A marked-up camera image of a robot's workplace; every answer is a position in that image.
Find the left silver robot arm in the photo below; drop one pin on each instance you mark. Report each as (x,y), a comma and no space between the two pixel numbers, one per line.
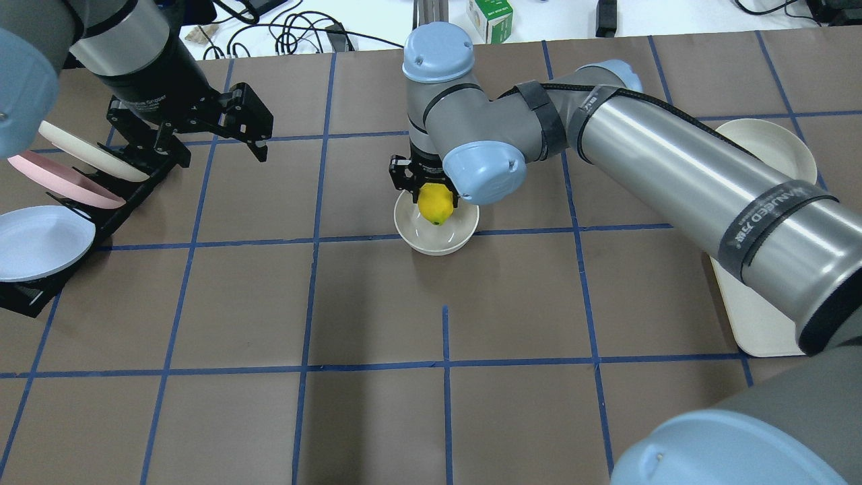
(135,50)

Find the cream plate in rack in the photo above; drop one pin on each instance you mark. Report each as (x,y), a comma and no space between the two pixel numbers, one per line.
(91,154)

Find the yellow lemon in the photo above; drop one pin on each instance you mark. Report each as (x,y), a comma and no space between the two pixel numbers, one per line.
(435,203)

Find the small cream round plate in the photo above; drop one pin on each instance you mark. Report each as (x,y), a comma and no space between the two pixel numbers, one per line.
(774,145)

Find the black power adapter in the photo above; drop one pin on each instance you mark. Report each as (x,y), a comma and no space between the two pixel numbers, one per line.
(260,7)

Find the aluminium frame post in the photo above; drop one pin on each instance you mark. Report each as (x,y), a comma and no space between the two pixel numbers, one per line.
(429,11)

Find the light blue plate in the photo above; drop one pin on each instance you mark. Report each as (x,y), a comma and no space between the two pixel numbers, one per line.
(39,241)

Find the pink plate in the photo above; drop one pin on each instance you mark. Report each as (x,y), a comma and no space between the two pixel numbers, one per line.
(65,181)

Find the white ceramic bowl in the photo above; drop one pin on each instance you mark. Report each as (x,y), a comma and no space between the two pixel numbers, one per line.
(429,239)

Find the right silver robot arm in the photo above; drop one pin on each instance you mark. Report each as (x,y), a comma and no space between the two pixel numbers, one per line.
(787,239)

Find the green white carton box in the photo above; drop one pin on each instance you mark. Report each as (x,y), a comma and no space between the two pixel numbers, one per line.
(493,20)

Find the black dish rack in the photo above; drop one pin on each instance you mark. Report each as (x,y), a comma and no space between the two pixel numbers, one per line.
(29,298)

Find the white rectangular tray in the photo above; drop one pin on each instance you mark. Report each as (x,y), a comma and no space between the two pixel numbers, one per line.
(759,329)

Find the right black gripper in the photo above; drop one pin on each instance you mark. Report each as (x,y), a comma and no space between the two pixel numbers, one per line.
(405,176)

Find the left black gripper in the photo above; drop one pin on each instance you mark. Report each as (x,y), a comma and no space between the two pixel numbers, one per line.
(149,92)

